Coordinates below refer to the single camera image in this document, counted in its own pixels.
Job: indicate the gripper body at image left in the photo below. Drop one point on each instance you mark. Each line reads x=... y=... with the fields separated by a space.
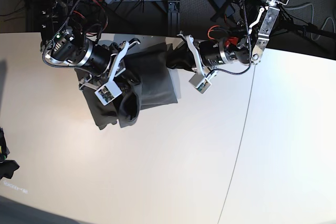
x=92 y=61

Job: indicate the aluminium table leg profile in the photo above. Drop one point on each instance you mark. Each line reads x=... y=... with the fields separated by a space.
x=173 y=17

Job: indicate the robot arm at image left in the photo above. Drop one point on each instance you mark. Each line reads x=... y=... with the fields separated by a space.
x=84 y=18

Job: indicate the white camera box, right gripper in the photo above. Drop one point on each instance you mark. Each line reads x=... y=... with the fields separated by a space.
x=108 y=92

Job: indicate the grey-green T-shirt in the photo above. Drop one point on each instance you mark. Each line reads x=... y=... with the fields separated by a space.
x=156 y=89

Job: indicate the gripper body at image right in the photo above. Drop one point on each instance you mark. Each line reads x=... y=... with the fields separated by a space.
x=209 y=55

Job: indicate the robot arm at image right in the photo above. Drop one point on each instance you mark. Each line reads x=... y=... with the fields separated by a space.
x=245 y=42

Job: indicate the black cloth pile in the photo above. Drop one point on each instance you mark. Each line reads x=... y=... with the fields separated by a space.
x=8 y=167

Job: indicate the black tripod stand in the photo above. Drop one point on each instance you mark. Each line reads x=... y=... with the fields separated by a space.
x=290 y=23

